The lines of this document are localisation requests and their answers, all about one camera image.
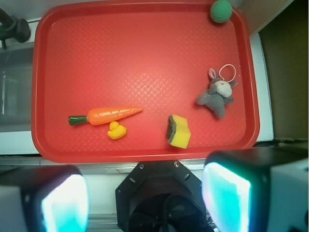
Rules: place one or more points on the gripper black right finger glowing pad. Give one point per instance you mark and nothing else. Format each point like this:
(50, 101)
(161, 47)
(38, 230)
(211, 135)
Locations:
(262, 189)

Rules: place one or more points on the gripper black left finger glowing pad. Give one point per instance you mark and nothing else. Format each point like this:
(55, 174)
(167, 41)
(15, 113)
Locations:
(44, 199)

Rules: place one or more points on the yellow rubber duck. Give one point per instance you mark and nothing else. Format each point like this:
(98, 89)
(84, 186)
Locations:
(116, 131)

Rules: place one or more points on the orange toy carrot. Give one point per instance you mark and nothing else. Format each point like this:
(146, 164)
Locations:
(103, 115)

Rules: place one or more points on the yellow sponge with green scrubber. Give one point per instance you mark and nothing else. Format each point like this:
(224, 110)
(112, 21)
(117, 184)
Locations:
(178, 132)

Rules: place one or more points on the gray plush bunny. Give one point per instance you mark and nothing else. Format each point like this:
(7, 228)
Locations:
(219, 92)

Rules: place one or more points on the red plastic tray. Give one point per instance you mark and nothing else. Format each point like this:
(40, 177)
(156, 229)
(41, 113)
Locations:
(151, 54)

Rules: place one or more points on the brown cardboard box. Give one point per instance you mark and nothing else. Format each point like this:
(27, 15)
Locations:
(285, 43)

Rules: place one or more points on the black clamp knob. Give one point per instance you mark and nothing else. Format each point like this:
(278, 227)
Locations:
(13, 28)

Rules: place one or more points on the green knitted ball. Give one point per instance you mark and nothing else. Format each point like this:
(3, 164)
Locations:
(221, 11)

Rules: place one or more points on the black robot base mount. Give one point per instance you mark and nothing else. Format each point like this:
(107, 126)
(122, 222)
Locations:
(161, 196)

